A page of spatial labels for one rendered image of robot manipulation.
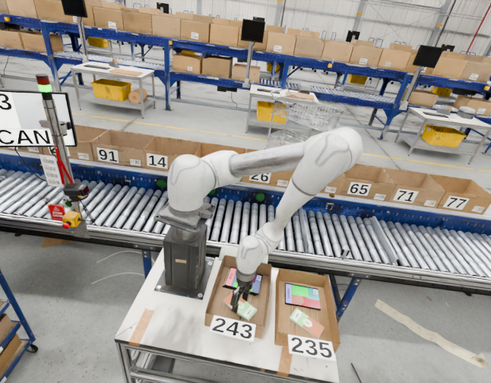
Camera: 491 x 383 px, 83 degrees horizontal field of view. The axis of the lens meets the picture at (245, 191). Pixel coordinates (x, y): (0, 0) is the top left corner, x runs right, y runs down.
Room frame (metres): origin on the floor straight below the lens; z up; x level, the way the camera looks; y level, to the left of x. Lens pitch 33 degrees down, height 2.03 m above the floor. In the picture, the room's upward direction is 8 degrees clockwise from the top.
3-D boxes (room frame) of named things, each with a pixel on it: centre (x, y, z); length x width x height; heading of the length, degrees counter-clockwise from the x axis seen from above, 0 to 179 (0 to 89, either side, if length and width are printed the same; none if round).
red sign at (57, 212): (1.28, 1.09, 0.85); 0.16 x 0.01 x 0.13; 91
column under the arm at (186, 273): (1.04, 0.26, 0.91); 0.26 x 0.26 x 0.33; 87
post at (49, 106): (1.31, 1.02, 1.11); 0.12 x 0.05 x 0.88; 91
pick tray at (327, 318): (0.91, -0.38, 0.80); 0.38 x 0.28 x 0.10; 178
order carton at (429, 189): (2.09, -1.34, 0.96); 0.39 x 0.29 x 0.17; 91
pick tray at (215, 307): (0.94, -0.05, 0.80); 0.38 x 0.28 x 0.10; 175
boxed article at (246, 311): (0.87, -0.06, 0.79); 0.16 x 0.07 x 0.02; 57
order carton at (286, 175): (2.06, -0.16, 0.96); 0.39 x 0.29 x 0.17; 91
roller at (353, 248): (1.62, -0.81, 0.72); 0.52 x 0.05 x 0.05; 1
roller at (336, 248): (1.62, -0.68, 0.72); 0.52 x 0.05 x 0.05; 1
